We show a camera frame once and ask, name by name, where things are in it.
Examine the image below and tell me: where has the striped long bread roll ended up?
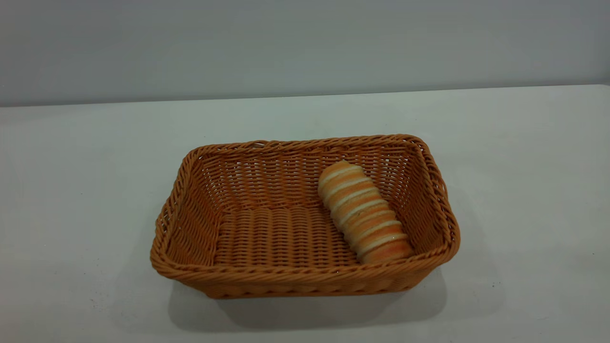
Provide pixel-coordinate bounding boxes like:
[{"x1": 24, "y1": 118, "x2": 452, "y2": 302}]
[{"x1": 317, "y1": 161, "x2": 414, "y2": 265}]

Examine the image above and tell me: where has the orange woven wicker basket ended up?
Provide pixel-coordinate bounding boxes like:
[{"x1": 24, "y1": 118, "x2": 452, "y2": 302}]
[{"x1": 150, "y1": 134, "x2": 462, "y2": 299}]

